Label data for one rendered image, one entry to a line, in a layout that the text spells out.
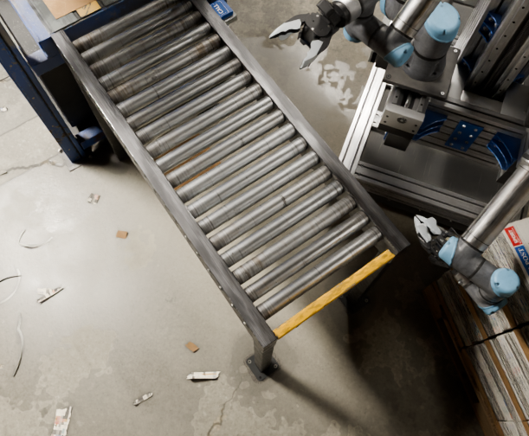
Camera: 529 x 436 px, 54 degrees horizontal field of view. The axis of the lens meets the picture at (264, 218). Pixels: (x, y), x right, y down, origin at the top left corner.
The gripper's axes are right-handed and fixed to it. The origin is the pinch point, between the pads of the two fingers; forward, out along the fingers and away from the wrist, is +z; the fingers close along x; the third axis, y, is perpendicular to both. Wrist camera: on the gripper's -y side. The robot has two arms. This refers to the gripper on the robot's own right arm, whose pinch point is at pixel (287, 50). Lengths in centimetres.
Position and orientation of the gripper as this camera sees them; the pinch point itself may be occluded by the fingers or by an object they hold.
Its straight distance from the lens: 138.3
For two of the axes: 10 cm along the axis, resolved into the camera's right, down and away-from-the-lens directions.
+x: -6.8, -7.2, 1.3
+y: -1.0, 2.7, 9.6
